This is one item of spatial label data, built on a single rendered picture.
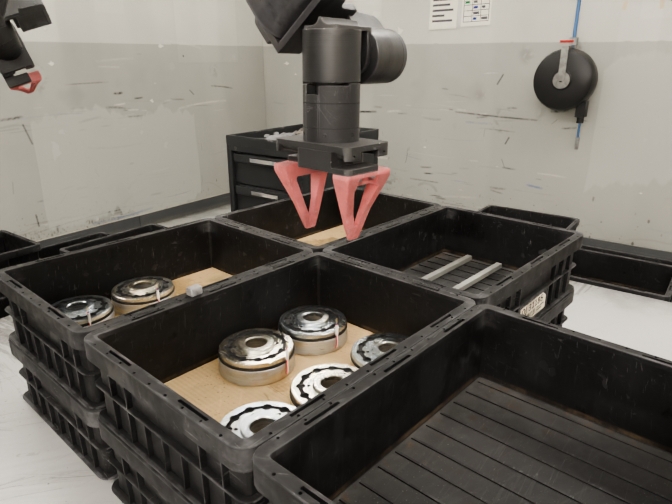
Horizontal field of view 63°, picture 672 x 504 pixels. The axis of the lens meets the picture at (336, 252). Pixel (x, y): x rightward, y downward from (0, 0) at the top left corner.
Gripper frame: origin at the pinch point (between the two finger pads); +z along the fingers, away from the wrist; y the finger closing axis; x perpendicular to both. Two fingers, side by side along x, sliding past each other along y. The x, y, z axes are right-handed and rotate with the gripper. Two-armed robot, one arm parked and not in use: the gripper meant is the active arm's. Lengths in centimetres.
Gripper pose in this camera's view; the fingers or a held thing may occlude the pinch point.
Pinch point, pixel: (330, 225)
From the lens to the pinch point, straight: 58.5
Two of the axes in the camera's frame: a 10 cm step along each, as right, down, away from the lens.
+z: -0.1, 9.4, 3.3
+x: -6.8, 2.4, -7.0
